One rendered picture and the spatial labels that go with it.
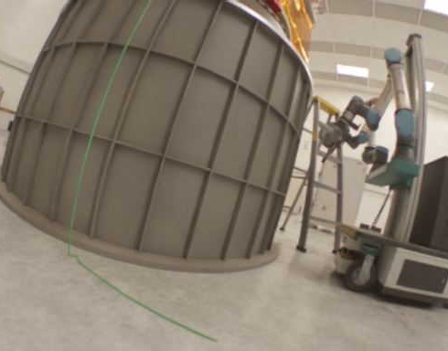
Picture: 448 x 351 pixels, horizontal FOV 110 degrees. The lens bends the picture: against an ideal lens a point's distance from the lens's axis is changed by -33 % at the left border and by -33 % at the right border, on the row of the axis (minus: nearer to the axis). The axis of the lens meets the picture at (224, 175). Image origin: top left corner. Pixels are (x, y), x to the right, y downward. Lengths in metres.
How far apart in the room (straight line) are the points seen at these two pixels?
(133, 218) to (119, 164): 0.21
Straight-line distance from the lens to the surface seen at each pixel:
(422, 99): 1.69
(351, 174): 4.62
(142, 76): 0.94
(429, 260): 1.37
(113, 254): 0.86
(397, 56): 1.46
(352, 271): 1.31
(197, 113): 0.92
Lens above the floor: 0.36
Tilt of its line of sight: 2 degrees up
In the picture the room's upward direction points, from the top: 16 degrees clockwise
